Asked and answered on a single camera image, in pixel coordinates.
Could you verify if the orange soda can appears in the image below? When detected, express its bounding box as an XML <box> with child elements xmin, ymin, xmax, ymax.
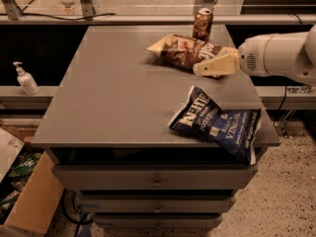
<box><xmin>193</xmin><ymin>8</ymin><xmax>213</xmax><ymax>41</ymax></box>

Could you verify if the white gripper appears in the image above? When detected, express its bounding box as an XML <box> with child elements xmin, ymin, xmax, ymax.
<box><xmin>193</xmin><ymin>35</ymin><xmax>269</xmax><ymax>78</ymax></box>

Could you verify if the black cable on rail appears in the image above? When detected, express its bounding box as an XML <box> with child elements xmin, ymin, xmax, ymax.
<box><xmin>0</xmin><ymin>11</ymin><xmax>117</xmax><ymax>21</ymax></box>

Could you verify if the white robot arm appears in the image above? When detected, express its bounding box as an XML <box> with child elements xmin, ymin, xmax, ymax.
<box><xmin>194</xmin><ymin>26</ymin><xmax>316</xmax><ymax>86</ymax></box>

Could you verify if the grey drawer cabinet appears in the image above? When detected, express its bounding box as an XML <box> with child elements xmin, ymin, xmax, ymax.
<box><xmin>31</xmin><ymin>24</ymin><xmax>281</xmax><ymax>230</ymax></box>

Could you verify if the blue Kettle chip bag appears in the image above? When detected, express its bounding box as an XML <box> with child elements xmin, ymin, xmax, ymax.
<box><xmin>168</xmin><ymin>86</ymin><xmax>263</xmax><ymax>165</ymax></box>

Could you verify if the brown chip bag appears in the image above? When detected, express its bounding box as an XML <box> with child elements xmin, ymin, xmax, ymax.
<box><xmin>146</xmin><ymin>35</ymin><xmax>222</xmax><ymax>70</ymax></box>

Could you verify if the cardboard box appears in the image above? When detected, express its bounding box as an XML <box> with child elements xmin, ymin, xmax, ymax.
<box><xmin>0</xmin><ymin>128</ymin><xmax>63</xmax><ymax>237</ymax></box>

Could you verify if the white pump dispenser bottle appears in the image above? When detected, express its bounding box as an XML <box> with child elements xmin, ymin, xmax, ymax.
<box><xmin>13</xmin><ymin>61</ymin><xmax>40</xmax><ymax>95</ymax></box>

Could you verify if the green snack package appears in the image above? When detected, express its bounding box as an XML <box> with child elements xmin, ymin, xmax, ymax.
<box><xmin>9</xmin><ymin>153</ymin><xmax>41</xmax><ymax>178</ymax></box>

